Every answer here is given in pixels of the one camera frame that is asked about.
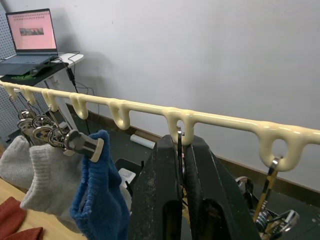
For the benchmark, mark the black box white label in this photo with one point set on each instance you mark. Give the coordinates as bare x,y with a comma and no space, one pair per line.
125,165

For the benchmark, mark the white side desk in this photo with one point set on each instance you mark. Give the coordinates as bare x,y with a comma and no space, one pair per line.
75,58

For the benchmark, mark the grey open laptop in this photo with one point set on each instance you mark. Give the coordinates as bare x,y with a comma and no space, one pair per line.
32,30

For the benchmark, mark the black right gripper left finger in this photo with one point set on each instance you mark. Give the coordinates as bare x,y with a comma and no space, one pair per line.
152,190

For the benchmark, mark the chrome clothes clip cream tip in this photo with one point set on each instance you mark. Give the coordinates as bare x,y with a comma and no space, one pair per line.
268,180
25,117
40,133
86,147

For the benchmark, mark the blue knitted sock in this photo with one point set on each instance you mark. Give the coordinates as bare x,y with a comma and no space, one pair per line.
102,195

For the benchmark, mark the rust red knitted sock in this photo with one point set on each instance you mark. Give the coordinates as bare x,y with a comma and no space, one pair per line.
10,215
30,233

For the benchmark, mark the black green mouse pad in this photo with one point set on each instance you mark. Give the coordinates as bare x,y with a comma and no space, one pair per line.
53,67

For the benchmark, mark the black computer mouse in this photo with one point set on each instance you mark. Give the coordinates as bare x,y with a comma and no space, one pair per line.
36,71

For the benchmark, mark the grey knitted sock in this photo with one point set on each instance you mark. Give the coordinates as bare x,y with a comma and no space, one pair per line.
50,180
13,162

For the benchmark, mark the black power adapter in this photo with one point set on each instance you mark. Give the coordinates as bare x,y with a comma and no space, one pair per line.
70,75

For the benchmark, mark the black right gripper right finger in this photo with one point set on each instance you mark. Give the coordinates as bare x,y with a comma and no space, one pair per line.
215,190

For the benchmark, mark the white pegboard panel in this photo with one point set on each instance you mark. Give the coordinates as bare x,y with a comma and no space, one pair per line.
2,30

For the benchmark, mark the white paper roll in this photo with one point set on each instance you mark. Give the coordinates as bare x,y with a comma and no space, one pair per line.
142,141

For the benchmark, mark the cream plastic clip hanger bar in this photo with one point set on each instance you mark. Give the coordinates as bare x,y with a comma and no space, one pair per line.
150,107

